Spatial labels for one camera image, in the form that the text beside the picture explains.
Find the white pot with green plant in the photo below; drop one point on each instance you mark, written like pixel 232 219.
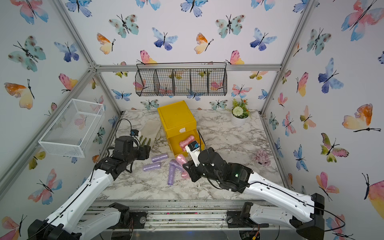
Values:
pixel 240 112

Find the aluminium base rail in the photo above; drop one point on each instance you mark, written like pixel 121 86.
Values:
pixel 186 214

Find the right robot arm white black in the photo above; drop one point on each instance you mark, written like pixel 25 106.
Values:
pixel 304 213

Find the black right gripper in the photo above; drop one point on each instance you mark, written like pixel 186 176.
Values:
pixel 192 170

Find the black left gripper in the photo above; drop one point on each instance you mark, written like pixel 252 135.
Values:
pixel 144 152

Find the yellow three-drawer box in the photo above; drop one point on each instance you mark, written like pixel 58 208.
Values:
pixel 179 123

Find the purple roll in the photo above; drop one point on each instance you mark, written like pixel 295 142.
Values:
pixel 171 177
pixel 151 167
pixel 159 158

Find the white mesh wall basket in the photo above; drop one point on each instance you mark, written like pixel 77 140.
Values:
pixel 74 127

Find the beige green work glove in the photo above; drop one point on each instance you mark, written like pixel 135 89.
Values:
pixel 149 132

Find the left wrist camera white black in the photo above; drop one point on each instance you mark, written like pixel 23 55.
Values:
pixel 135 133

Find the purple roll angled centre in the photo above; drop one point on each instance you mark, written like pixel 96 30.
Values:
pixel 175 164

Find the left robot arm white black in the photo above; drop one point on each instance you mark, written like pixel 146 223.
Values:
pixel 78 198

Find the black wire wall basket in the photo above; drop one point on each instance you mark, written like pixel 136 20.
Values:
pixel 181 79

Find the pink roll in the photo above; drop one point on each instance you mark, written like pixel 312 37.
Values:
pixel 187 141
pixel 181 160
pixel 184 148
pixel 185 175

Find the pink roll bottom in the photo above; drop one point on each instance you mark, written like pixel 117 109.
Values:
pixel 181 160

